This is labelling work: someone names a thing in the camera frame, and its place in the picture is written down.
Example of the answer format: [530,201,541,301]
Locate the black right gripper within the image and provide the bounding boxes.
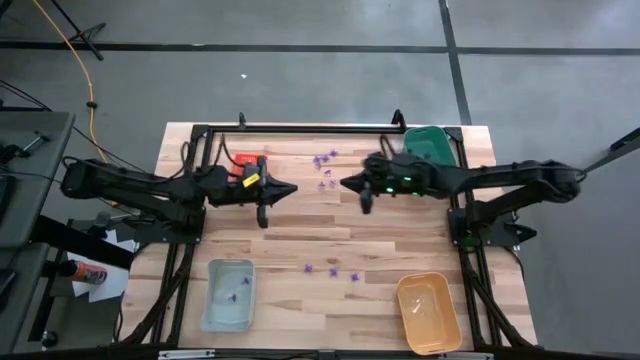
[339,154,408,216]

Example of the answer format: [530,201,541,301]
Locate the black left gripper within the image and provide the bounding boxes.
[209,155,300,230]

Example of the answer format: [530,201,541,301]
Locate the orange slotted plastic basket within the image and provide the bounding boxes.
[229,152,269,184]

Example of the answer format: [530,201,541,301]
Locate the teal plastic bin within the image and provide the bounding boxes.
[402,125,458,168]

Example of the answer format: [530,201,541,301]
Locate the white plastic bin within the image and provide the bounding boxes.
[198,257,257,334]

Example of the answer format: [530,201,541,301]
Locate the yellow plastic bin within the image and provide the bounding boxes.
[395,272,464,357]

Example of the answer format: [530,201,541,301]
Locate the white paper sheets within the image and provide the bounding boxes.
[66,228,140,304]

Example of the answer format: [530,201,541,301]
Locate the black diagonal beam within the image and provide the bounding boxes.
[574,127,640,179]
[32,214,136,271]

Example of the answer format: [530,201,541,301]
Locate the orange spray can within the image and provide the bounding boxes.
[58,259,109,286]

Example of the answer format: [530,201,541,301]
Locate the black tripod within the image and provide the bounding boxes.
[47,0,108,62]

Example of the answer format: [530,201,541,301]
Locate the grey desk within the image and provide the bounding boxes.
[0,110,77,251]

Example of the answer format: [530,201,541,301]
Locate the black metal tool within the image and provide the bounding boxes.
[14,129,52,155]

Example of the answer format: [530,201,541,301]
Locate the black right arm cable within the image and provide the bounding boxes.
[378,133,399,157]

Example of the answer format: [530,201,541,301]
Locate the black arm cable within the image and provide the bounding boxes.
[378,133,399,157]
[218,132,241,169]

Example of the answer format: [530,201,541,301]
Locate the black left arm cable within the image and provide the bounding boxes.
[218,132,241,169]

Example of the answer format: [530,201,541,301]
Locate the silver metal bracket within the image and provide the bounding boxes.
[157,349,217,360]

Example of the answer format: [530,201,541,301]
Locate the yellow cable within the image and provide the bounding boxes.
[30,0,111,166]

